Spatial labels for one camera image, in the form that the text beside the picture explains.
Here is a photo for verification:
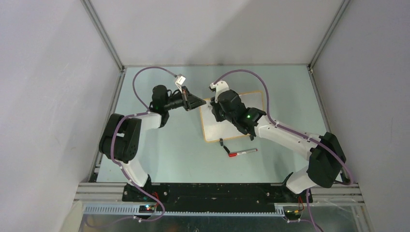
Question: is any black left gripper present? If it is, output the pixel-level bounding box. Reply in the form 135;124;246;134
163;87;205;112

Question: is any yellow framed whiteboard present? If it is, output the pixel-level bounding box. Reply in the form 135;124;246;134
200;90;265;143

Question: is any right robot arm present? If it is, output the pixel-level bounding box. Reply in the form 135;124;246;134
210;88;346;202

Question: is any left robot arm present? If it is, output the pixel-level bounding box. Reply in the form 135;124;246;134
99;85;206;201

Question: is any red whiteboard marker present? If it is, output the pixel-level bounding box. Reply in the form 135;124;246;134
228;148;258;158

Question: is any left controller board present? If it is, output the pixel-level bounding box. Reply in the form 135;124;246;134
138;204;156;214

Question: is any controller board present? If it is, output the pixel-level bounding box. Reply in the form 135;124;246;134
284;209;304;221
138;204;156;214

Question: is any right controller board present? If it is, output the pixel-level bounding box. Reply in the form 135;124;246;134
284;209;304;221

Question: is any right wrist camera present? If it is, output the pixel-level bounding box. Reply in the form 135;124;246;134
209;81;229;103

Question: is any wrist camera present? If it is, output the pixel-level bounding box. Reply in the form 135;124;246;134
209;81;229;103
175;74;186;92

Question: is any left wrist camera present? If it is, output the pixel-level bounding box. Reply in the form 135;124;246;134
175;74;186;92

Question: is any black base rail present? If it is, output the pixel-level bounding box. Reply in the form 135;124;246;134
122;183;312;213

